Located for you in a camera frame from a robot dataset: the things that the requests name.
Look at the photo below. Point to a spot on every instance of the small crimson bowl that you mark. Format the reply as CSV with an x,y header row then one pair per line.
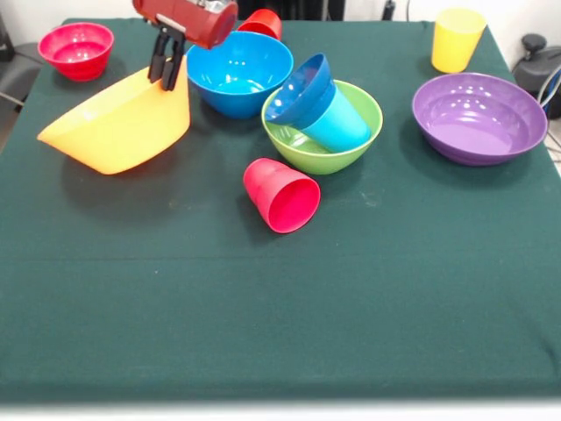
x,y
76,52

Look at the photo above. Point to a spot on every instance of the small dark blue bowl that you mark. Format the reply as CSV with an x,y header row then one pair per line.
x,y
298,94

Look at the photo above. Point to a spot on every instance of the black office chair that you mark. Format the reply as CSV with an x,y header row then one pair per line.
x,y
534,66
17,74

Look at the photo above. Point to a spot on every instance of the tall red cup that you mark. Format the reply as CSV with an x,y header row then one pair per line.
x,y
263,24

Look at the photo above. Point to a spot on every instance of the yellow cup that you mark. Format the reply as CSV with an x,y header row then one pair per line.
x,y
456,44

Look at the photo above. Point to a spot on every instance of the light blue cup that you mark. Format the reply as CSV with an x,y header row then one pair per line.
x,y
342,125

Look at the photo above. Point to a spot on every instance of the dark green tablecloth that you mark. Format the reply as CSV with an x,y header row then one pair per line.
x,y
280,307

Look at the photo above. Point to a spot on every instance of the short crimson cup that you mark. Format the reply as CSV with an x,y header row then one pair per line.
x,y
285,201

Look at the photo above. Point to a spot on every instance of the green bowl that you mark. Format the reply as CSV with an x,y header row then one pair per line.
x,y
350,158

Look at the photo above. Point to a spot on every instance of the large orange bowl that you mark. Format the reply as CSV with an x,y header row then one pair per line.
x,y
122,127

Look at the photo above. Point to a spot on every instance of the light blue bowl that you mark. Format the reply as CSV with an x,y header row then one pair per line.
x,y
245,70

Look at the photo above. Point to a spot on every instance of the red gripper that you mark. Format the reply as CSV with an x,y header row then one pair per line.
x,y
193,19

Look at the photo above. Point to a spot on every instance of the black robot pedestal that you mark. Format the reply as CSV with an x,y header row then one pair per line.
x,y
307,6

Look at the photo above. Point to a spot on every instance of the purple bowl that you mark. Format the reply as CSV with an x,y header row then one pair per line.
x,y
477,123

